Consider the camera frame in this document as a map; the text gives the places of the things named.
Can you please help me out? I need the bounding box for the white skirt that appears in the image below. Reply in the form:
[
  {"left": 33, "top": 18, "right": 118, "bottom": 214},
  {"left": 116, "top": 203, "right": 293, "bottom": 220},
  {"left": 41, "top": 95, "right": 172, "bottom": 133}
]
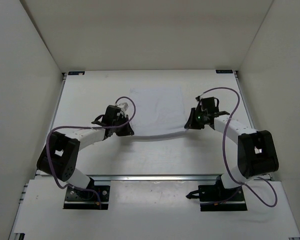
[{"left": 129, "top": 85, "right": 187, "bottom": 141}]

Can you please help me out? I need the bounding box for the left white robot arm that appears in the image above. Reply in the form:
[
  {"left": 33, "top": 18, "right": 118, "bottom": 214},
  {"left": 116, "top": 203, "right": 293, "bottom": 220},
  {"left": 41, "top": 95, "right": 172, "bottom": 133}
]
[{"left": 36, "top": 102, "right": 134, "bottom": 199}]

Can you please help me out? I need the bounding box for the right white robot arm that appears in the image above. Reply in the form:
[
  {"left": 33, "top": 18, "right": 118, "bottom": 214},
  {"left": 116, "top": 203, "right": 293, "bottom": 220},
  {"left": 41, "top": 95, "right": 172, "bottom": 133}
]
[{"left": 184, "top": 96, "right": 279, "bottom": 200}]

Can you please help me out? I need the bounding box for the right blue corner label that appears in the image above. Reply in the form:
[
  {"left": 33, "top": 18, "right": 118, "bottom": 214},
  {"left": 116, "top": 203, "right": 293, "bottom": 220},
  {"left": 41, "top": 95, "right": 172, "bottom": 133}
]
[{"left": 215, "top": 69, "right": 233, "bottom": 74}]

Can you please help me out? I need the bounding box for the blue corner label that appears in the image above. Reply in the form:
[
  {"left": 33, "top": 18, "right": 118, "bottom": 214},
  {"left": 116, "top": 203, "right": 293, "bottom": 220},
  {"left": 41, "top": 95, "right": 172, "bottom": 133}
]
[
  {"left": 215, "top": 69, "right": 233, "bottom": 74},
  {"left": 67, "top": 71, "right": 85, "bottom": 76}
]

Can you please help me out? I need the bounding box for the left blue corner label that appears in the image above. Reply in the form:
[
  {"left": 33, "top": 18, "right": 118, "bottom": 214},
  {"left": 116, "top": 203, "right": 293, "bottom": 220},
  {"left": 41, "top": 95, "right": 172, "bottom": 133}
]
[{"left": 67, "top": 71, "right": 85, "bottom": 76}]

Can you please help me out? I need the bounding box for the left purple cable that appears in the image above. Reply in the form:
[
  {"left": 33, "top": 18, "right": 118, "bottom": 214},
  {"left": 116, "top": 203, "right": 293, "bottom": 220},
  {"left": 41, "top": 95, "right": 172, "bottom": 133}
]
[{"left": 46, "top": 96, "right": 137, "bottom": 208}]

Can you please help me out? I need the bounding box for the purple cable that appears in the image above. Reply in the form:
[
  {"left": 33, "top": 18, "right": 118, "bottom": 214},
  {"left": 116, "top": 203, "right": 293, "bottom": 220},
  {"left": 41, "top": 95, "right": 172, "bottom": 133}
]
[
  {"left": 196, "top": 86, "right": 278, "bottom": 208},
  {"left": 46, "top": 96, "right": 137, "bottom": 208}
]

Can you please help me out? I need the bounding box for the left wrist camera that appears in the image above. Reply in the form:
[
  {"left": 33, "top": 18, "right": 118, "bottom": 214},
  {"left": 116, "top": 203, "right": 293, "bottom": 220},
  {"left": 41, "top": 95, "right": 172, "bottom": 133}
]
[{"left": 117, "top": 102, "right": 129, "bottom": 112}]

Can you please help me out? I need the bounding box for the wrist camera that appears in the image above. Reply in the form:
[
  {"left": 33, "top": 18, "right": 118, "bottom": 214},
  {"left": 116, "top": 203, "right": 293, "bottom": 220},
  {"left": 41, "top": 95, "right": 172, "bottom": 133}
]
[
  {"left": 117, "top": 102, "right": 129, "bottom": 112},
  {"left": 195, "top": 93, "right": 204, "bottom": 102}
]

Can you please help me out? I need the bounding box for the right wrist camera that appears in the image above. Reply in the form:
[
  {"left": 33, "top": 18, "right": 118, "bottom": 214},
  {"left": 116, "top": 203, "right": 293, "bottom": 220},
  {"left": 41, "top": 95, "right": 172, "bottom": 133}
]
[{"left": 195, "top": 93, "right": 204, "bottom": 102}]

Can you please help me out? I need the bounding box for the aluminium front rail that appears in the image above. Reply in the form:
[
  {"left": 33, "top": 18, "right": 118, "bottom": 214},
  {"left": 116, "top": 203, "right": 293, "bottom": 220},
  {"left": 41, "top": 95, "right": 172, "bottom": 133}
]
[{"left": 89, "top": 174, "right": 217, "bottom": 182}]

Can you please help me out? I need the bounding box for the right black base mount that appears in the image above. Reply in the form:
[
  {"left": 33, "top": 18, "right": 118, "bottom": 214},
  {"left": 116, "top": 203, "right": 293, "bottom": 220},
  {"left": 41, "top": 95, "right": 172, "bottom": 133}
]
[{"left": 185, "top": 184, "right": 248, "bottom": 212}]

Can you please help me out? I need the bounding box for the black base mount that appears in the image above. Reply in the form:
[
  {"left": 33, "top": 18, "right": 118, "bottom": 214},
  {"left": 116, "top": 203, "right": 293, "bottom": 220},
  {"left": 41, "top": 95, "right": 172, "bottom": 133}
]
[
  {"left": 185, "top": 184, "right": 248, "bottom": 212},
  {"left": 63, "top": 183, "right": 111, "bottom": 210}
]

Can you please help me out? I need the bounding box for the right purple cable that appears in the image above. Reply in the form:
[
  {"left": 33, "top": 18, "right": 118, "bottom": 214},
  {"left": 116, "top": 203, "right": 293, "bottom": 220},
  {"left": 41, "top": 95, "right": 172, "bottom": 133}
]
[{"left": 196, "top": 86, "right": 278, "bottom": 208}]

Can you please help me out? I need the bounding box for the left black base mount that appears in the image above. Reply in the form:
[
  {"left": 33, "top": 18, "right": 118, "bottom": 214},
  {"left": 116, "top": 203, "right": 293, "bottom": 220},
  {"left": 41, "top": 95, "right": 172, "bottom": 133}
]
[{"left": 63, "top": 183, "right": 111, "bottom": 210}]

